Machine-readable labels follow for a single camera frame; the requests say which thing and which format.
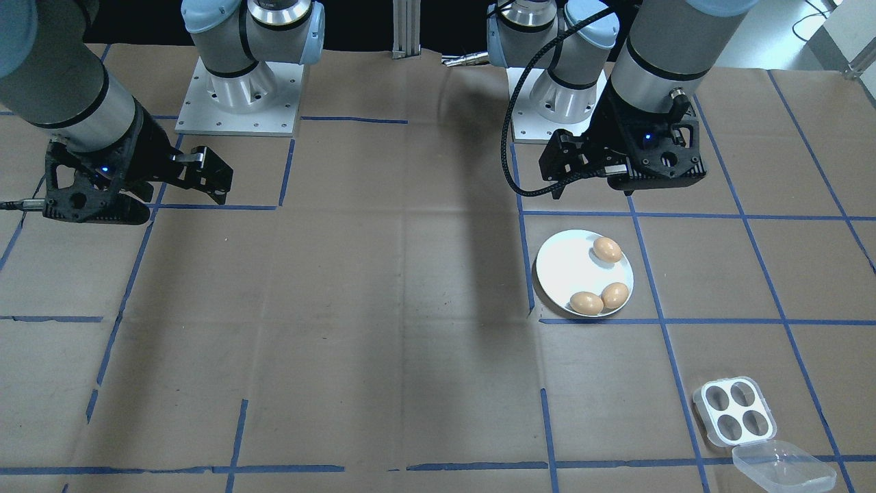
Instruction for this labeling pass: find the white round plate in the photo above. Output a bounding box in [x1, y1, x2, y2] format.
[535, 229, 634, 318]

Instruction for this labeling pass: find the aluminium upright post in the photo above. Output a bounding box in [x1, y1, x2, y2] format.
[392, 0, 420, 60]

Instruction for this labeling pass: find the aluminium profile bar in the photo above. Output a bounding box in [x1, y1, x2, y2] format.
[844, 48, 876, 81]

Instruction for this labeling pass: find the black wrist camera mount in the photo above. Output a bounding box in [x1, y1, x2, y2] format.
[43, 137, 153, 225]
[606, 113, 706, 192]

